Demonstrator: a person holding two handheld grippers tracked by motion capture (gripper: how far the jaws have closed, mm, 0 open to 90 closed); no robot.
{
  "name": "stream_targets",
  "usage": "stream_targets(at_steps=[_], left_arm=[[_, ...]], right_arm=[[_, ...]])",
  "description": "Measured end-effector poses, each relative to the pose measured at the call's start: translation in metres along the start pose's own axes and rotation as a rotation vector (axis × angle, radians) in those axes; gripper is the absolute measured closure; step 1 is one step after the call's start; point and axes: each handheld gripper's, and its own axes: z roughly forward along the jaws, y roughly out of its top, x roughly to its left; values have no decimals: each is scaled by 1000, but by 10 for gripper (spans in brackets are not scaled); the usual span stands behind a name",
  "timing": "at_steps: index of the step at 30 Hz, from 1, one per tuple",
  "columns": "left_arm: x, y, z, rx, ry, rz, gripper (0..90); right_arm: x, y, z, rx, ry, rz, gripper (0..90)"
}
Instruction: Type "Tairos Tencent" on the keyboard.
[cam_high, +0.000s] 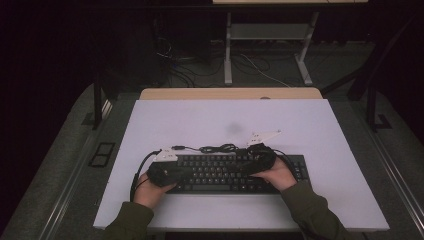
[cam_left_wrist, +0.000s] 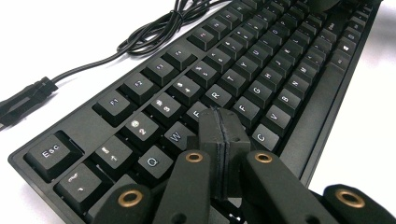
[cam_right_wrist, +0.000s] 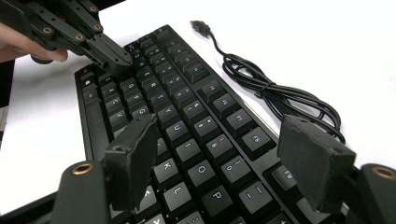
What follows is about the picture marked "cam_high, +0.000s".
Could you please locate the white floor cable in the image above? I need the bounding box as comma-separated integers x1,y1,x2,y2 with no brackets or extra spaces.
240,53,292,88

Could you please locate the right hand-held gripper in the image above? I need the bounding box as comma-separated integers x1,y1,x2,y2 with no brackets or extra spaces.
233,130,283,178

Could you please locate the tangle of black floor cables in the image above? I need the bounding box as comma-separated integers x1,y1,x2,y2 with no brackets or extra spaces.
154,36,224,88

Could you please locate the black keyboard cable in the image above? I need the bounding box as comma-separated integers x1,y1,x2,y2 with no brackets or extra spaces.
171,143,242,155

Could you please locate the white metal desk frame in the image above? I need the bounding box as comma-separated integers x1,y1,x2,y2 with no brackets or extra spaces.
223,11,321,86

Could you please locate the person's left hand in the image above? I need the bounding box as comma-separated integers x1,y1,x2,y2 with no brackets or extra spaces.
133,171,178,210

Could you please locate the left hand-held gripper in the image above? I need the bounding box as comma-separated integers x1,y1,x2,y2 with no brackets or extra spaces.
146,147,185,188

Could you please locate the right hand-held gripper cable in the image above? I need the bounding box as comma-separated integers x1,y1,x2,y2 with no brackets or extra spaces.
274,148,296,168

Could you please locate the person's right hand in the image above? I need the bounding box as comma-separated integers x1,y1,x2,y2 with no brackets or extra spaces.
249,165,298,193

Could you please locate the black computer keyboard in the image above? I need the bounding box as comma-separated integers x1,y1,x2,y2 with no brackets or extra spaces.
165,153,311,195

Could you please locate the black floor socket box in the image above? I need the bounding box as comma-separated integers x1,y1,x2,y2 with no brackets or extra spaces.
87,142,116,168

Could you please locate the black metal stand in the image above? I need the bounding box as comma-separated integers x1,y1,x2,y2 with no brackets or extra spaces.
365,84,394,133
92,74,105,131

